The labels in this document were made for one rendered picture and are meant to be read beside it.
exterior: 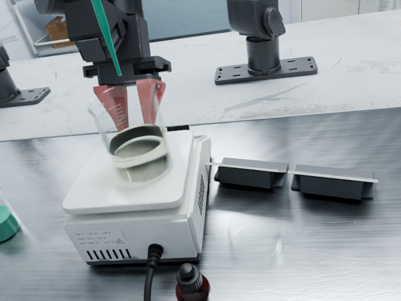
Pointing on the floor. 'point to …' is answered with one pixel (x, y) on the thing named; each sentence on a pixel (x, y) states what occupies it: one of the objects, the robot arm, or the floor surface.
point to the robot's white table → (368, 31)
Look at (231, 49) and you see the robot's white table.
